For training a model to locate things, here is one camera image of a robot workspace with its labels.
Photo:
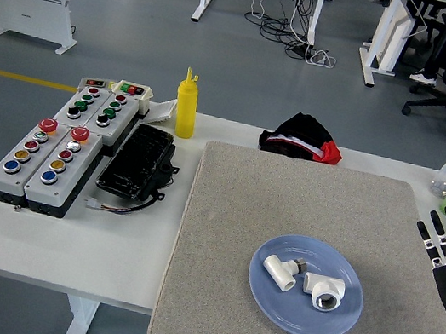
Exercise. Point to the large white pipe tee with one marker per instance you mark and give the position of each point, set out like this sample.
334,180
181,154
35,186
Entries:
324,291

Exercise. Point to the small white pipe tee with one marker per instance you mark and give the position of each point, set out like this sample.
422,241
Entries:
278,269

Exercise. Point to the blue plastic plate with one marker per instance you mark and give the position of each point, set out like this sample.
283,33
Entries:
300,315

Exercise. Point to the grey-brown mat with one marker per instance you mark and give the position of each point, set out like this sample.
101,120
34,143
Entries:
287,195

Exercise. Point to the black red cloth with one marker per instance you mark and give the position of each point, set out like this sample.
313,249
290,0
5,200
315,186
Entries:
297,139

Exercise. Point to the white desk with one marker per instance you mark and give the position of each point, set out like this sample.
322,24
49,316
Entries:
390,41

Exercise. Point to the yellow squeeze bottle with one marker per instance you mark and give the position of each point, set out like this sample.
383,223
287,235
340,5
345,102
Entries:
185,113

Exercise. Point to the white plastic cover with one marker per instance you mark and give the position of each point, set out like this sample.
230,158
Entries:
163,111

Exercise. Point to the black plastic housing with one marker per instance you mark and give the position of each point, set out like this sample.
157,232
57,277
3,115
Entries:
133,160

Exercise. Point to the grey four-button control box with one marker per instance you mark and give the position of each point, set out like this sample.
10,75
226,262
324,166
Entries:
80,106
109,113

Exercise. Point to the white table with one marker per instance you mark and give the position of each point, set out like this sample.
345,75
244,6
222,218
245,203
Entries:
61,251

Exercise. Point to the small metal screw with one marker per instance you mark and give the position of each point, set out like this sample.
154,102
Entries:
17,208

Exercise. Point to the white red-green switch box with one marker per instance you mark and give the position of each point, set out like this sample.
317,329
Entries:
133,89

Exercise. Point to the small grey switch box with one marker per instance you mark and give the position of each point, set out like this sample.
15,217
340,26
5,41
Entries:
95,83

